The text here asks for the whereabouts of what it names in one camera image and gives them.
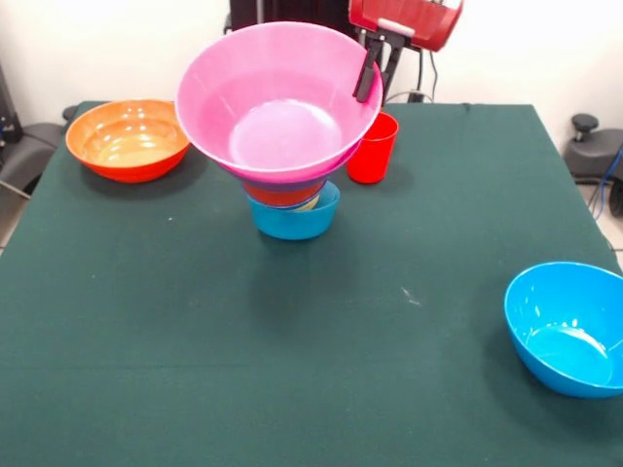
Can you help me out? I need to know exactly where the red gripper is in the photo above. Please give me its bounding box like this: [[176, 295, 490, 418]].
[[348, 0, 465, 104]]

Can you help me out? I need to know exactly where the small orange bowl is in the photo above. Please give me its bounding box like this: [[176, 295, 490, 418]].
[[241, 177, 328, 209]]

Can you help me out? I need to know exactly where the black hanging cable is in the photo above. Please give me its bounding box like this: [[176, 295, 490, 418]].
[[388, 48, 440, 104]]

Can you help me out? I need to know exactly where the large pink bowl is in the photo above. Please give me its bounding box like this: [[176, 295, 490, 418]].
[[174, 20, 385, 184]]

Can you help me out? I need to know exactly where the large orange bowl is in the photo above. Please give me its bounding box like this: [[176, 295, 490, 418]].
[[65, 99, 192, 184]]

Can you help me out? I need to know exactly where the dark green table cloth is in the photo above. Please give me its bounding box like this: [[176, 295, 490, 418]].
[[0, 100, 623, 467]]

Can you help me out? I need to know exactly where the purple bowl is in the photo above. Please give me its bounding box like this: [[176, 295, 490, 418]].
[[237, 140, 362, 193]]

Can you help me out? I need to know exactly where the blue cable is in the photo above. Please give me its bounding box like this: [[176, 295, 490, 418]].
[[588, 145, 623, 257]]

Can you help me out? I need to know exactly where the red cup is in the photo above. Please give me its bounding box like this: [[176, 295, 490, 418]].
[[346, 111, 400, 185]]

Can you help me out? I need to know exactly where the small light blue bowl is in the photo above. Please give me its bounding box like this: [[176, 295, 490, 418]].
[[246, 180, 342, 241]]

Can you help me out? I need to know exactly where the large light blue bowl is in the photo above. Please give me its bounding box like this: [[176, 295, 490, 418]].
[[503, 261, 623, 400]]

